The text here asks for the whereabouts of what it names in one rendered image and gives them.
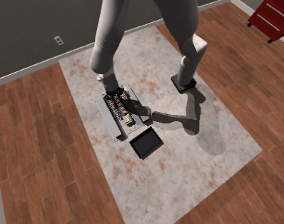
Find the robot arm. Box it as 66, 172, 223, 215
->
90, 0, 208, 92

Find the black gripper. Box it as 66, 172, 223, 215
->
102, 86, 125, 101

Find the grey relay panel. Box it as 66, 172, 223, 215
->
95, 82, 150, 142

